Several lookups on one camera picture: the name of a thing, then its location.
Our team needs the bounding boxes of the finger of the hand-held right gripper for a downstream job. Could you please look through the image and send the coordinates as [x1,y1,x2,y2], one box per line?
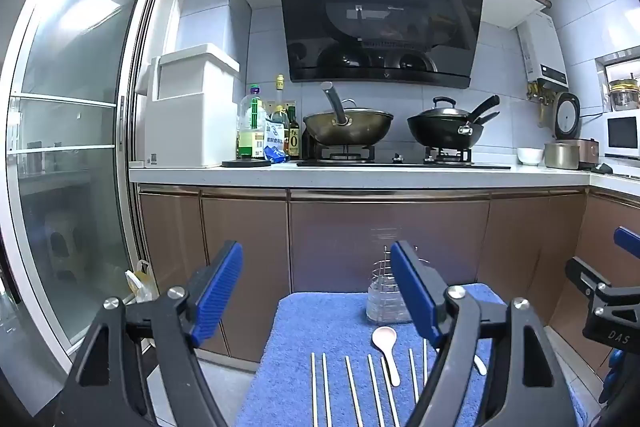
[566,257,612,297]
[614,227,640,260]

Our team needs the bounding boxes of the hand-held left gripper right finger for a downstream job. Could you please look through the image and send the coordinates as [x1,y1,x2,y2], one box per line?
[390,240,576,427]

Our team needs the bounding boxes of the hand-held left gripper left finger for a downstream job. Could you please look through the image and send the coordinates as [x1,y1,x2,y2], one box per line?
[54,240,244,427]

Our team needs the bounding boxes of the clear plastic utensil holder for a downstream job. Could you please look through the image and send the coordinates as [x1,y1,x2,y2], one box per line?
[366,246,431,325]

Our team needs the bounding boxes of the row of chopsticks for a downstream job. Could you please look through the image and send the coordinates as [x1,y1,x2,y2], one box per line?
[310,338,431,427]

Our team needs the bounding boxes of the white plastic bag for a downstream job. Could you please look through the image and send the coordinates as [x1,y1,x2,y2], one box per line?
[125,259,158,303]

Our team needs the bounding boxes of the blue terry towel mat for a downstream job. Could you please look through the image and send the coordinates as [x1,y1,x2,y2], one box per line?
[235,283,586,427]

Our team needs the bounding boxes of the brown lower kitchen cabinets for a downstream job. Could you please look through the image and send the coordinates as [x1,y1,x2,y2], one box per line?
[137,184,640,373]

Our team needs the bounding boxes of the rice cooker with open lid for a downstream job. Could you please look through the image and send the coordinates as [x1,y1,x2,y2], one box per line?
[544,92,601,171]

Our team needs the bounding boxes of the white microwave oven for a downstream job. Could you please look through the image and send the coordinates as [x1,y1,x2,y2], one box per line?
[604,114,640,160]

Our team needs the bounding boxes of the black gas stove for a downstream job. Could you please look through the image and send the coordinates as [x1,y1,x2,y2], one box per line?
[296,144,512,170]

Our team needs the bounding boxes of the glass jar with gold lid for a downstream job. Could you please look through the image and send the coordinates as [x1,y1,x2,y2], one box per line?
[609,79,640,112]

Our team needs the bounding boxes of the blue and white salt bag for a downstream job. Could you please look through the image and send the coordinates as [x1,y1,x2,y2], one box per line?
[263,119,288,164]

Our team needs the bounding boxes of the black wok with lid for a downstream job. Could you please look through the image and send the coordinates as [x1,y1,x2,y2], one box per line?
[406,94,501,148]

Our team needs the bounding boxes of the dark soy sauce bottle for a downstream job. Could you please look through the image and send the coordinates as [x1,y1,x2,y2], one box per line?
[287,107,302,160]

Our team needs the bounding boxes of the brass gas valves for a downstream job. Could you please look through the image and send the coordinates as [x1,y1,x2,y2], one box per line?
[525,79,558,128]

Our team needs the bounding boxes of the large cooking oil bottle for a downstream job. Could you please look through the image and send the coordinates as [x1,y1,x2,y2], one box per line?
[237,84,268,160]

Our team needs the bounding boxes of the white box appliance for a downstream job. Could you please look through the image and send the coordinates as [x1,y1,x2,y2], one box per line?
[135,43,241,168]

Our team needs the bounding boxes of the tall yellow-capped bottle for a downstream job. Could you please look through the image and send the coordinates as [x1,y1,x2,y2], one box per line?
[274,74,287,118]

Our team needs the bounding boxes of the white water heater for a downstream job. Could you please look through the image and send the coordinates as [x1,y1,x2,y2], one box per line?
[517,9,571,88]

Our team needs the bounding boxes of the black glass range hood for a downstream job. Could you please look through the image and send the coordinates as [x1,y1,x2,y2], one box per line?
[277,0,486,90]

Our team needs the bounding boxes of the sliding glass door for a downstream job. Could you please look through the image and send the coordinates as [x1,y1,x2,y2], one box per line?
[0,0,173,373]

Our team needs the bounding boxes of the bronze wok with handle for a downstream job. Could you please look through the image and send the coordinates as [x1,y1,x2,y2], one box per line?
[303,82,394,146]

